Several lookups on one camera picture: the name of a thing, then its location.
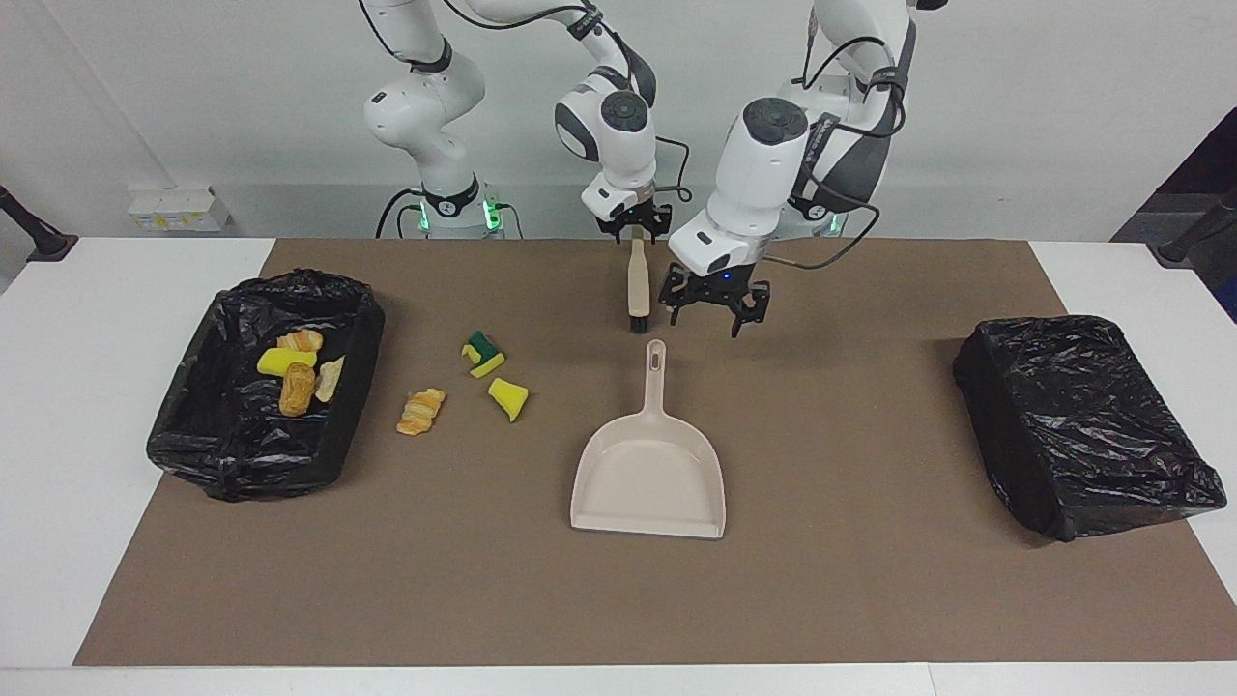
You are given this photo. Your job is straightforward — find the beige hand brush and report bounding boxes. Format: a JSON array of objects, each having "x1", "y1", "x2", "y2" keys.
[{"x1": 627, "y1": 237, "x2": 650, "y2": 334}]

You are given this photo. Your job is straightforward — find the beige plastic dustpan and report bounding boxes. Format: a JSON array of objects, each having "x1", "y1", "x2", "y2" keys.
[{"x1": 569, "y1": 338, "x2": 727, "y2": 540}]

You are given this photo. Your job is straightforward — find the yellow and green sponge piece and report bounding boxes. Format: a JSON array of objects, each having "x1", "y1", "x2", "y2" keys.
[{"x1": 461, "y1": 331, "x2": 506, "y2": 379}]

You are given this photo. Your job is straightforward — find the brown bread roll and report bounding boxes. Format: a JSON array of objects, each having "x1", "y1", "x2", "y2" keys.
[{"x1": 278, "y1": 362, "x2": 317, "y2": 418}]

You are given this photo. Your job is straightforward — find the bin with black bag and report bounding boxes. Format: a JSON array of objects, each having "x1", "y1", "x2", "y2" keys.
[
  {"x1": 953, "y1": 314, "x2": 1228, "y2": 542},
  {"x1": 146, "y1": 269, "x2": 386, "y2": 502}
]

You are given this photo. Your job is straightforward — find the brown table mat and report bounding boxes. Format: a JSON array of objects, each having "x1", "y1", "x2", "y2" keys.
[{"x1": 72, "y1": 239, "x2": 1237, "y2": 668}]

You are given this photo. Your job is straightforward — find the black stand leg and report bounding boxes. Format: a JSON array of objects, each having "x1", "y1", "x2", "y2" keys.
[
  {"x1": 0, "y1": 184, "x2": 80, "y2": 264},
  {"x1": 1147, "y1": 188, "x2": 1237, "y2": 267}
]

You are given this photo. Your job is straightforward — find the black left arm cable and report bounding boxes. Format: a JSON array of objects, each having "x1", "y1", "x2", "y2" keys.
[{"x1": 768, "y1": 34, "x2": 914, "y2": 272}]

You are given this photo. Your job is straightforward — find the white wall socket box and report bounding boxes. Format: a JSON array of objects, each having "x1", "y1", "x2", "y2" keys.
[{"x1": 128, "y1": 186, "x2": 233, "y2": 233}]

